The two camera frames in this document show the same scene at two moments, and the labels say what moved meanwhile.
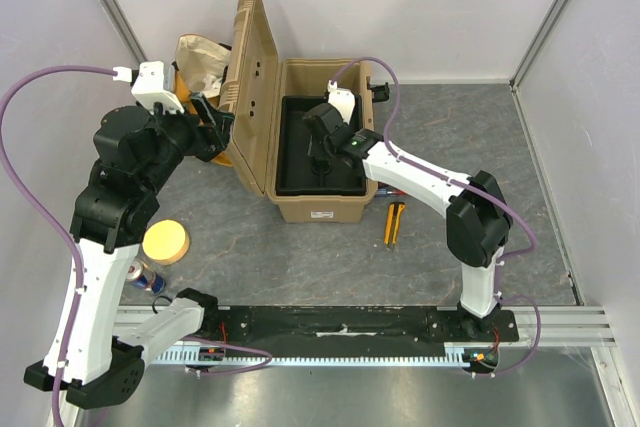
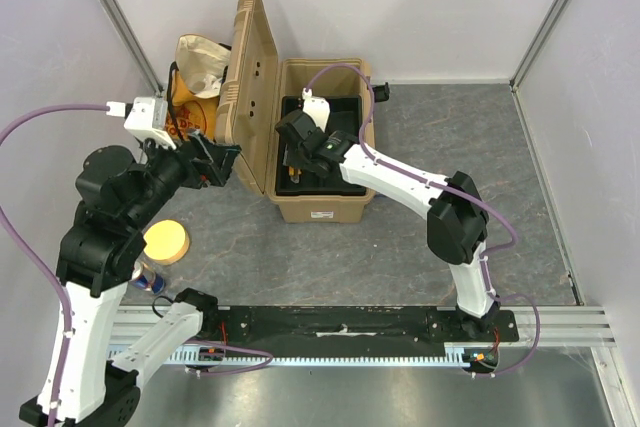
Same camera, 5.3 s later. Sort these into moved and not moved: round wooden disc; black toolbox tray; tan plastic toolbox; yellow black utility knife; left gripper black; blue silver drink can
Moved: left gripper black; yellow black utility knife
Not moved: blue silver drink can; tan plastic toolbox; black toolbox tray; round wooden disc
